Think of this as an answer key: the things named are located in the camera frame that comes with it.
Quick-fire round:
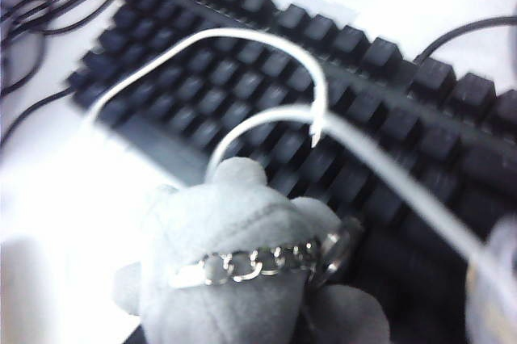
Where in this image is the grey fluffy octopus plush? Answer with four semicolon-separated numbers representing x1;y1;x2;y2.
111;157;392;344

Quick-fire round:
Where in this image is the black mechanical keyboard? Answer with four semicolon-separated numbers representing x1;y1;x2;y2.
65;0;517;344

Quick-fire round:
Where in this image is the thin black cable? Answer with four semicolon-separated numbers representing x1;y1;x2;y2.
414;15;517;65

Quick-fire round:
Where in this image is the white charger cable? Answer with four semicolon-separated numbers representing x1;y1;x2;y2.
79;27;517;280

